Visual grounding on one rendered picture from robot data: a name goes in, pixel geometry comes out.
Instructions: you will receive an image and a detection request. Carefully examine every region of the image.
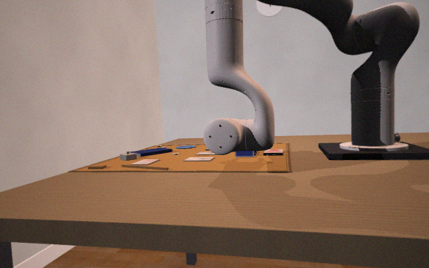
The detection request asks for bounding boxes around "orange card cloth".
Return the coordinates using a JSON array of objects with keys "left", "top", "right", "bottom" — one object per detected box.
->
[
  {"left": 79, "top": 143, "right": 292, "bottom": 173},
  {"left": 68, "top": 143, "right": 292, "bottom": 172}
]

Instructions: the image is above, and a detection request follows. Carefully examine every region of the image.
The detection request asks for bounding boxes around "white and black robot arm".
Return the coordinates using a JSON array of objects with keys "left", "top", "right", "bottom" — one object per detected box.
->
[{"left": 204, "top": 0, "right": 420, "bottom": 155}]

